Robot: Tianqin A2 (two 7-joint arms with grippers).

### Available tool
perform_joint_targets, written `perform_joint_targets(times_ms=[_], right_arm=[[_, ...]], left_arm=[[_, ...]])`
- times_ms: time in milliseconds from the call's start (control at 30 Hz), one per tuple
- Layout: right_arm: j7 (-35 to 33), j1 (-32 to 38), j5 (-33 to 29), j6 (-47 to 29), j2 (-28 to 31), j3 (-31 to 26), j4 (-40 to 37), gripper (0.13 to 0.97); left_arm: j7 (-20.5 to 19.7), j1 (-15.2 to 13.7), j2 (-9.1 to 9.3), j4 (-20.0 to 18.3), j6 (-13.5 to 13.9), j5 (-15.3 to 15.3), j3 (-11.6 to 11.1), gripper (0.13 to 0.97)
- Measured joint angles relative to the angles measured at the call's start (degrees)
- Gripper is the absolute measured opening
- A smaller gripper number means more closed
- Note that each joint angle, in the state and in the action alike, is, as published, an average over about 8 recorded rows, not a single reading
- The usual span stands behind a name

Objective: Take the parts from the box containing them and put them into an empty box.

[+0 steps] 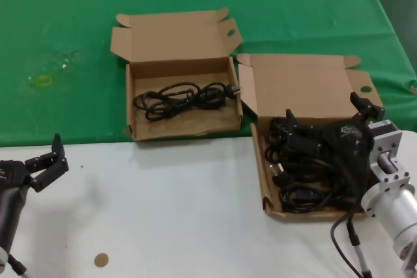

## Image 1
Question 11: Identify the black power cable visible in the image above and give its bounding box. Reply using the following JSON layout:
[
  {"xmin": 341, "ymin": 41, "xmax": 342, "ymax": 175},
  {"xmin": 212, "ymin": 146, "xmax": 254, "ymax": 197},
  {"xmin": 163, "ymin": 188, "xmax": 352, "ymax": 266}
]
[
  {"xmin": 279, "ymin": 183, "xmax": 362, "ymax": 214},
  {"xmin": 265, "ymin": 156, "xmax": 326, "ymax": 194},
  {"xmin": 134, "ymin": 81, "xmax": 242, "ymax": 122},
  {"xmin": 264, "ymin": 117, "xmax": 296, "ymax": 157}
]

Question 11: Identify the cardboard box with round hole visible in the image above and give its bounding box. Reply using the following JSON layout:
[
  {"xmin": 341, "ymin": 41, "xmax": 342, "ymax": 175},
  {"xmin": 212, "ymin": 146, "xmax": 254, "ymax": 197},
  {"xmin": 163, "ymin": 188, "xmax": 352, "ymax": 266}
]
[{"xmin": 236, "ymin": 52, "xmax": 384, "ymax": 224}]

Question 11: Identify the green table cloth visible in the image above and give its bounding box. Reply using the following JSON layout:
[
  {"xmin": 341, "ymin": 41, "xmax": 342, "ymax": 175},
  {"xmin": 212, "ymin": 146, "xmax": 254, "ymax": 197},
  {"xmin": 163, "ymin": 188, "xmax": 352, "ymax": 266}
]
[{"xmin": 0, "ymin": 0, "xmax": 417, "ymax": 147}]

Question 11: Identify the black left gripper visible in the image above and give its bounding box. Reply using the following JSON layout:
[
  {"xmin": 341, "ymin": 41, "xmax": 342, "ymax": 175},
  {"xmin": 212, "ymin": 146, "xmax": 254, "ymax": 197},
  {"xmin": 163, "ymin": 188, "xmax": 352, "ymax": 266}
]
[{"xmin": 0, "ymin": 133, "xmax": 70, "ymax": 195}]

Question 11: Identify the black cable with silver connector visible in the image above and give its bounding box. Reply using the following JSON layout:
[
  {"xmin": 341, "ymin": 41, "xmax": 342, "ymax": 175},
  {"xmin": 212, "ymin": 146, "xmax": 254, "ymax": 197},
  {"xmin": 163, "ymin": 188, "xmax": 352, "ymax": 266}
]
[
  {"xmin": 6, "ymin": 253, "xmax": 32, "ymax": 278},
  {"xmin": 329, "ymin": 201, "xmax": 374, "ymax": 278}
]

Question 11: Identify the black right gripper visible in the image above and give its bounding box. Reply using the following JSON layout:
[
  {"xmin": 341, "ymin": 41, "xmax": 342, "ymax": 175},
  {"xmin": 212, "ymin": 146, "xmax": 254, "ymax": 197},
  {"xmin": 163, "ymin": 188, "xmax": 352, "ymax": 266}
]
[{"xmin": 285, "ymin": 91, "xmax": 386, "ymax": 193}]

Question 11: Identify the cardboard box with oval hole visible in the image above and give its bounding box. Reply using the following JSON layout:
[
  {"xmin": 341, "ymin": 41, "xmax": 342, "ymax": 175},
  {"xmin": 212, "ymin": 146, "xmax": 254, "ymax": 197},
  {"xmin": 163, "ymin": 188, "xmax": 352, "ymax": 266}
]
[{"xmin": 109, "ymin": 7, "xmax": 244, "ymax": 143}]

